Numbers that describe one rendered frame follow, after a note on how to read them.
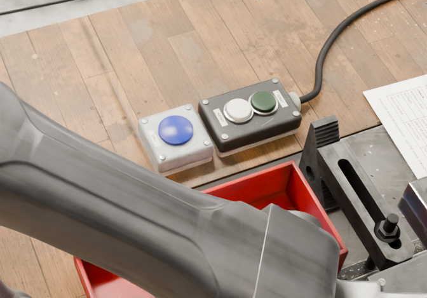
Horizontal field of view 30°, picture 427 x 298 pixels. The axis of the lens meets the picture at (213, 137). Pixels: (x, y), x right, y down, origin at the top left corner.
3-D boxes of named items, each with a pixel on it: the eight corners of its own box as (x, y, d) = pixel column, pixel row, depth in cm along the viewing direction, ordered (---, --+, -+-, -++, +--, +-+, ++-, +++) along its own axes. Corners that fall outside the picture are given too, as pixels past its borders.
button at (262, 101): (245, 105, 95) (247, 94, 93) (267, 98, 96) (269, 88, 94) (256, 123, 93) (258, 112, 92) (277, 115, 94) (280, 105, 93)
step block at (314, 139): (297, 168, 92) (310, 121, 85) (319, 161, 93) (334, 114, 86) (324, 213, 89) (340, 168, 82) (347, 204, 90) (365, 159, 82)
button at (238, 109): (221, 112, 94) (222, 101, 92) (243, 105, 95) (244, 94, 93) (231, 131, 92) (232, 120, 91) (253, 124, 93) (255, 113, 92)
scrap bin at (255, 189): (74, 264, 83) (69, 235, 78) (286, 189, 90) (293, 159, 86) (114, 367, 77) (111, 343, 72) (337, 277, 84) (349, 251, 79)
